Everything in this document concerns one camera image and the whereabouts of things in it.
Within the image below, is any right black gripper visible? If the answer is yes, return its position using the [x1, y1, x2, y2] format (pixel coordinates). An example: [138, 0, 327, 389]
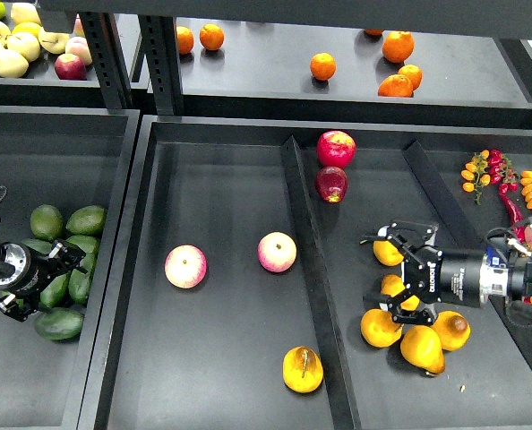
[362, 219, 493, 325]

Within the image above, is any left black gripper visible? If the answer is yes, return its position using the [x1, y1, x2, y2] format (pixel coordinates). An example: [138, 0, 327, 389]
[0, 239, 88, 323]

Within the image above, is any dark green avocado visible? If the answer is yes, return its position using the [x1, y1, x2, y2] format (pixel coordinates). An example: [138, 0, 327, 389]
[34, 307, 84, 341]

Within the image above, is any yellow pear with stem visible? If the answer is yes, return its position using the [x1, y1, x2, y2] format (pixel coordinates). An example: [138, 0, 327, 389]
[282, 346, 323, 394]

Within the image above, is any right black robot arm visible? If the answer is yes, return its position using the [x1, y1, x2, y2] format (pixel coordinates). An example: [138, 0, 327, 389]
[361, 220, 532, 326]

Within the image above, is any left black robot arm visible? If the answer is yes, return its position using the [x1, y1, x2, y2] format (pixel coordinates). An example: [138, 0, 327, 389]
[0, 185, 87, 322]

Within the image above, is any yellow pear middle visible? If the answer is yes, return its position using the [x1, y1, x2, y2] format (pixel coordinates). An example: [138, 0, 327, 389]
[381, 273, 420, 311]

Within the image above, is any green avocado lower right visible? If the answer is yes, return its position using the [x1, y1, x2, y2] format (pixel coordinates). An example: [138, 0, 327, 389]
[68, 254, 97, 305]

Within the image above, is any yellow pear with twig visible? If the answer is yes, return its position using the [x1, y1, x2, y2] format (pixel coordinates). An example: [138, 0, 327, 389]
[359, 236, 405, 267]

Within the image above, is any green avocado pile middle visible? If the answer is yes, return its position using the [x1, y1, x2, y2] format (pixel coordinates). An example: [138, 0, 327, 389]
[66, 235, 100, 261]

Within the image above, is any yellow pear lower left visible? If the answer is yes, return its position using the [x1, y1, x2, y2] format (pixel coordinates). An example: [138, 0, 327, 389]
[360, 309, 403, 348]

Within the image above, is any yellow pear right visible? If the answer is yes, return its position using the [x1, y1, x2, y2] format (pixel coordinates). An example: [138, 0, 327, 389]
[431, 311, 471, 351]

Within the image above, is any yellow pear bottom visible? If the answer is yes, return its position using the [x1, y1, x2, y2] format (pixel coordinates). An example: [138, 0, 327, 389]
[400, 325, 445, 374]

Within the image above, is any green avocado top right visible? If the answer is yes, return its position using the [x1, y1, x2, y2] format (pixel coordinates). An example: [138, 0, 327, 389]
[66, 205, 107, 236]

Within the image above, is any red chili pepper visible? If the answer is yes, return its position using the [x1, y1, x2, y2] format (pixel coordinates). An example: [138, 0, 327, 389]
[498, 183, 525, 243]

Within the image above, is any orange cherry tomato vine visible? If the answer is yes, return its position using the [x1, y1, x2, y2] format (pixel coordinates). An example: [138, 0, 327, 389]
[460, 150, 491, 204]

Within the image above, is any dark red apple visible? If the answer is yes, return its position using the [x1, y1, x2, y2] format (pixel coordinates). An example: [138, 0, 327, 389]
[314, 167, 348, 203]

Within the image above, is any black left tray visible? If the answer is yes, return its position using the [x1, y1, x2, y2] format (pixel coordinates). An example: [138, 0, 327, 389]
[0, 107, 139, 429]

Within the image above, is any red cherry tomato cluster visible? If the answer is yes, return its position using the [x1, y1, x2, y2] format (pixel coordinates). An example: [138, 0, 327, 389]
[487, 150, 519, 194]

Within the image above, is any pink apple centre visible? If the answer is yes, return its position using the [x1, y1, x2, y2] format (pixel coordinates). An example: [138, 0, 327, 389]
[257, 231, 297, 273]

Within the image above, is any pink apple left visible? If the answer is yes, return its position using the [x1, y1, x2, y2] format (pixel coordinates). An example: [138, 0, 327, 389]
[164, 245, 207, 289]

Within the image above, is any bright red apple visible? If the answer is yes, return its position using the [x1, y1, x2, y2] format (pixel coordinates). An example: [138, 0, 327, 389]
[316, 130, 356, 169]

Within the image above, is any black tray divider left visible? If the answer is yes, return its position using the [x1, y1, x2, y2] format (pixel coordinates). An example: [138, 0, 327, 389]
[280, 136, 361, 429]

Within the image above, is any large black centre tray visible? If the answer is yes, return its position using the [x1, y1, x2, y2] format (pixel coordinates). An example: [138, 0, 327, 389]
[78, 116, 532, 429]

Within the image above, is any orange front right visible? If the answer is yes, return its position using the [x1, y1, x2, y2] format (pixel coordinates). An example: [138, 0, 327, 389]
[378, 74, 414, 98]

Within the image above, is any black upper shelf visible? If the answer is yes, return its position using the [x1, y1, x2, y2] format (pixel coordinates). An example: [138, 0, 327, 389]
[176, 18, 532, 130]

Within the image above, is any small orange right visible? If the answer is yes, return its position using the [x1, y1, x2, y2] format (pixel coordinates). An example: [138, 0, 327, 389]
[398, 64, 423, 90]

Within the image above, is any red apple on shelf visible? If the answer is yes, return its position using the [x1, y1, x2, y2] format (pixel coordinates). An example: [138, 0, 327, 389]
[55, 53, 87, 81]

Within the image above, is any pale yellow apple front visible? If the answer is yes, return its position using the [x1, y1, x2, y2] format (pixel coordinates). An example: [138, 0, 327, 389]
[0, 49, 29, 78]

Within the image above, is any orange centre shelf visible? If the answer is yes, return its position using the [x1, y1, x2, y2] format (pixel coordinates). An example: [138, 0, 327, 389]
[310, 52, 337, 82]

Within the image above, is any large orange upper right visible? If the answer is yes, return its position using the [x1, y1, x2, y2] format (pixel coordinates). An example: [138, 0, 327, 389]
[382, 30, 415, 64]

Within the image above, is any pink peach on shelf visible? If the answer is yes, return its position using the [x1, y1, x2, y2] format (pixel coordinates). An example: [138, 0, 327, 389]
[65, 36, 92, 66]

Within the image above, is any black shelf upright post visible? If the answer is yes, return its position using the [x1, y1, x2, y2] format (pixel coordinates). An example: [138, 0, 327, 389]
[138, 15, 184, 116]

